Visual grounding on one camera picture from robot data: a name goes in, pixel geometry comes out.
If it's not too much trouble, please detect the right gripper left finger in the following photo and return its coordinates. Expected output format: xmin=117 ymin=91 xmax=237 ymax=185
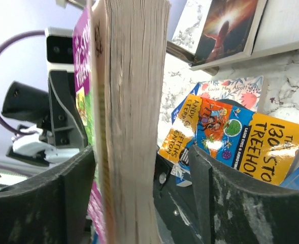
xmin=0 ymin=146 xmax=95 ymax=243

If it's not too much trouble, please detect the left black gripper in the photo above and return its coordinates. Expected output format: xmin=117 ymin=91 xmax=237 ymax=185
xmin=48 ymin=70 xmax=88 ymax=150

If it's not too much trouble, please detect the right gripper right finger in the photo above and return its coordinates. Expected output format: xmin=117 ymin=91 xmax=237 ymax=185
xmin=189 ymin=145 xmax=299 ymax=243

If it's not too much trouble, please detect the yellow 130-Storey Treehouse book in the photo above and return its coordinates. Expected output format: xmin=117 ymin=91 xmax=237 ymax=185
xmin=158 ymin=93 xmax=299 ymax=186

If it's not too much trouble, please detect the purple 117-Storey Treehouse book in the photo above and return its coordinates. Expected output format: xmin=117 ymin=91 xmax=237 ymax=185
xmin=73 ymin=1 xmax=106 ymax=243

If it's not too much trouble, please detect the Little Women floral book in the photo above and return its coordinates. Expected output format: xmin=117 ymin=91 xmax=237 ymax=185
xmin=195 ymin=76 xmax=268 ymax=112

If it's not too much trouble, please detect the blue Storey Treehouse book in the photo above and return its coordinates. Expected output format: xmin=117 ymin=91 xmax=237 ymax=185
xmin=171 ymin=83 xmax=299 ymax=191

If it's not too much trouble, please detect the white wooden two-tier shelf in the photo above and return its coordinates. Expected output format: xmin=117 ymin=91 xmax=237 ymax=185
xmin=164 ymin=0 xmax=299 ymax=76

